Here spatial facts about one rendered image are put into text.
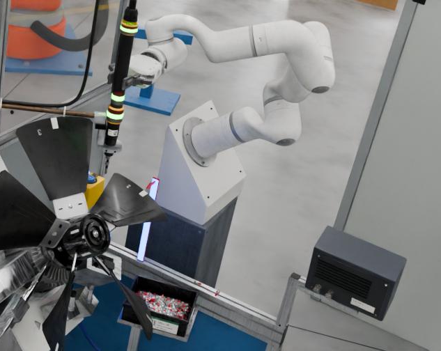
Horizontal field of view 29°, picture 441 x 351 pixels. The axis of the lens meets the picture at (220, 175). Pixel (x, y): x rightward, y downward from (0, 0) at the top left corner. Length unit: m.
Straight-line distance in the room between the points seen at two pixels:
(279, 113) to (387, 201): 1.39
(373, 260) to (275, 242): 2.31
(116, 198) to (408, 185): 1.81
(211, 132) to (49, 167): 0.75
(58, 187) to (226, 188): 0.89
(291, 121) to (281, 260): 1.96
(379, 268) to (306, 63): 0.63
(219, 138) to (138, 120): 2.88
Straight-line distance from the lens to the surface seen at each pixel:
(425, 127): 3.93
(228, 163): 3.20
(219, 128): 2.96
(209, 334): 2.96
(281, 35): 2.39
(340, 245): 2.56
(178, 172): 3.02
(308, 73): 2.47
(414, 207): 4.08
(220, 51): 2.41
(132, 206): 2.60
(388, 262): 2.56
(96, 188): 2.92
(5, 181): 2.21
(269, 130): 2.83
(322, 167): 5.78
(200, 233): 3.06
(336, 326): 4.35
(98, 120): 2.31
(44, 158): 2.44
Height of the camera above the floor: 2.55
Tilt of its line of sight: 28 degrees down
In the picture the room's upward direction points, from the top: 13 degrees clockwise
